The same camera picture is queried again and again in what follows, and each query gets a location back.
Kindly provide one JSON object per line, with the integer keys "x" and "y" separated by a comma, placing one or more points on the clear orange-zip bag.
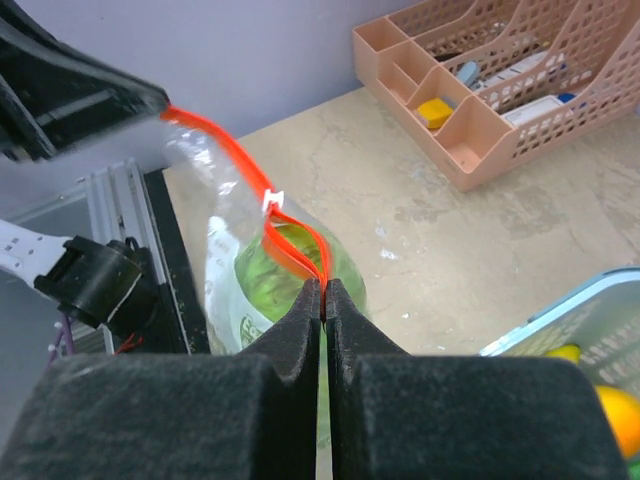
{"x": 224, "y": 200}

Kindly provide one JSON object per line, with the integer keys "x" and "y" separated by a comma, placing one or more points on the black aluminium base frame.
{"x": 136, "y": 208}

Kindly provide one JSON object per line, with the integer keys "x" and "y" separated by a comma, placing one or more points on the yellow banana toy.
{"x": 570, "y": 352}

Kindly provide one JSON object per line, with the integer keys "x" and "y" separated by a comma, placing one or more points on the light blue plastic basket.
{"x": 601, "y": 317}

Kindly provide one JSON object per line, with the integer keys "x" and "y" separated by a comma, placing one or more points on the orange plastic file organizer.
{"x": 395, "y": 60}

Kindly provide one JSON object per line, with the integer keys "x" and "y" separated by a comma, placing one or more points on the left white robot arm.
{"x": 96, "y": 284}

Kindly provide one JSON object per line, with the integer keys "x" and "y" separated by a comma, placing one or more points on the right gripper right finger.
{"x": 399, "y": 416}

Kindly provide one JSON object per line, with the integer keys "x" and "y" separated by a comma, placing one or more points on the orange mango toy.
{"x": 622, "y": 412}

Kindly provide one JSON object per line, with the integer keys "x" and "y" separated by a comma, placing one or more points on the white patterned packet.
{"x": 523, "y": 66}

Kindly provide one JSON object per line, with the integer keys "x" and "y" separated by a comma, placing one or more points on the white blue packet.
{"x": 536, "y": 108}

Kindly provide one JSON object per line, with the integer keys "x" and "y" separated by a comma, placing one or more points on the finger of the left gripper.
{"x": 55, "y": 98}

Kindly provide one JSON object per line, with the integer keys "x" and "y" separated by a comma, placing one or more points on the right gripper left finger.
{"x": 251, "y": 415}

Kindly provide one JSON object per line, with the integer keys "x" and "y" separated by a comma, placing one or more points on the yellow block in organizer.
{"x": 434, "y": 113}

